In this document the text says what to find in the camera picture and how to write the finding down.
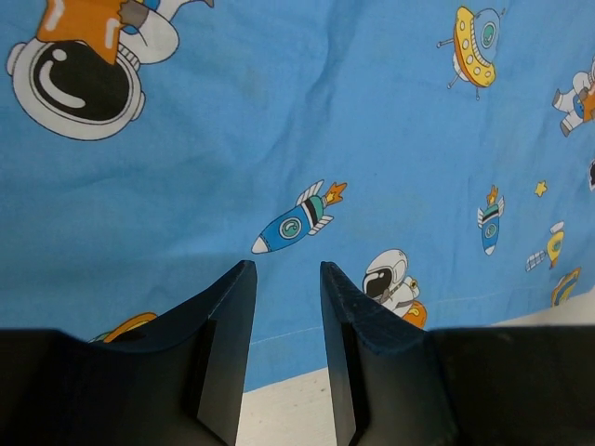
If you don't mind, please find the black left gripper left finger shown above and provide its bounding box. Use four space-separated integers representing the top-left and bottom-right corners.
1 260 258 445

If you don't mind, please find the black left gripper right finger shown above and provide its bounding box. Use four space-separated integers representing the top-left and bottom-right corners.
320 262 594 445

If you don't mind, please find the blue space print cloth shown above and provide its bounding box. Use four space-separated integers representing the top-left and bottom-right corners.
1 1 594 388

